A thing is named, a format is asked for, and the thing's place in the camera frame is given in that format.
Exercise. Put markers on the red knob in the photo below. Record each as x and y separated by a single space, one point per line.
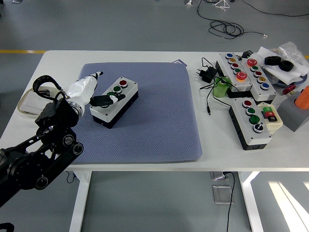
288 90

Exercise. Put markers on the grey block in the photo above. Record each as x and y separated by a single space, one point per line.
289 113

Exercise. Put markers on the grey-blue textured mat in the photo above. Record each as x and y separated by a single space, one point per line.
157 108

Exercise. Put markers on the cream oval tray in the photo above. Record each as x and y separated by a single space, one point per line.
24 97

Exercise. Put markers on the black power adapter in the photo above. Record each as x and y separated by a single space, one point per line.
208 75

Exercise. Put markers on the small dark brown object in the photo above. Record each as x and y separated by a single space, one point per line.
44 92

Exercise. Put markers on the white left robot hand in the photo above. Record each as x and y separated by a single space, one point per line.
80 88

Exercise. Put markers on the clear bubble wrap bag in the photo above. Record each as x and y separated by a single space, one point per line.
289 49

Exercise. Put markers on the grey four-control button box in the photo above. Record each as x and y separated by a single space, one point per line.
125 94

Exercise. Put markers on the five-button box red stop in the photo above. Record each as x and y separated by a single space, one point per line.
251 75

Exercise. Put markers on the five-button box orange-ringed stop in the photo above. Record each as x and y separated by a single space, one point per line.
228 68

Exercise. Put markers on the white card with blue edge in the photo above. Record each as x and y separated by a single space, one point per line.
179 62

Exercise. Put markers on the four-control box with selector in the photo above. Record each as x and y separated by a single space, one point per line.
243 120

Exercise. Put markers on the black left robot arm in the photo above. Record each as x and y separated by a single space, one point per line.
48 145

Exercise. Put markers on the blue-grey round plate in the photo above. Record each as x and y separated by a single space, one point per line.
301 81

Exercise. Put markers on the silver floor socket plate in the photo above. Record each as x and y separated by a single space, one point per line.
220 194
217 176

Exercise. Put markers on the white foam sheet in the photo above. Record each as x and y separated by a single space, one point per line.
289 75

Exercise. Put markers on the white wall switch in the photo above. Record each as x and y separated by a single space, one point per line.
31 104

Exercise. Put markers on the white table leg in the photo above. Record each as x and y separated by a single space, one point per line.
80 205
251 200

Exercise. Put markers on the cream box green red buttons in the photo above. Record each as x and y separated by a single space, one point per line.
277 123

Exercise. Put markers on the orange cylinder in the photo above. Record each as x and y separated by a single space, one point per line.
303 99

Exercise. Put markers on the small black box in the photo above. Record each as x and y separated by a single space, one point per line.
247 53

